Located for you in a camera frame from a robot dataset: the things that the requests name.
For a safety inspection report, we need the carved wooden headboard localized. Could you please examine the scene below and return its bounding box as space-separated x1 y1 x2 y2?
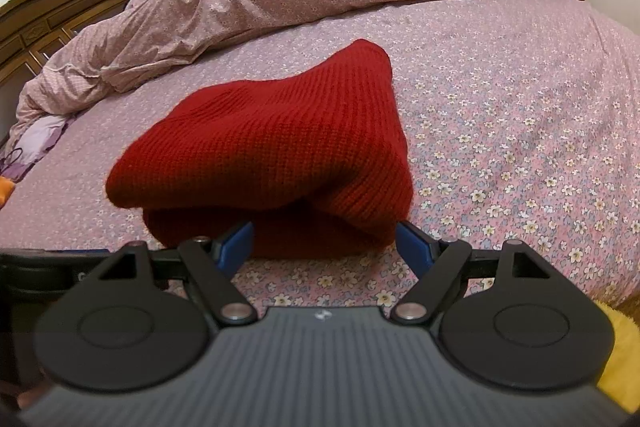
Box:
0 0 145 142

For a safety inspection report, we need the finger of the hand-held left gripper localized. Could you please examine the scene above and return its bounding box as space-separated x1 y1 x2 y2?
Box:
30 248 113 258

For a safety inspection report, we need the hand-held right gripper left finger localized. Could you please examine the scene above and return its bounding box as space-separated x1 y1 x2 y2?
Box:
92 221 258 327

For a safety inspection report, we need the pink floral bed sheet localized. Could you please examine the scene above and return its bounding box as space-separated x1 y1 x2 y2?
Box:
0 0 640 315

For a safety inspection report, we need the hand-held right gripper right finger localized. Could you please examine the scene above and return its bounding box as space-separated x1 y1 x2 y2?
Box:
390 221 553 327

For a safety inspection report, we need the red knit cardigan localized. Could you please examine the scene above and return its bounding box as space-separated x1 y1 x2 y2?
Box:
105 38 415 260

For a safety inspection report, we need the purple cloth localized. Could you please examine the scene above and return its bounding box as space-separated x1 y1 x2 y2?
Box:
0 116 68 180

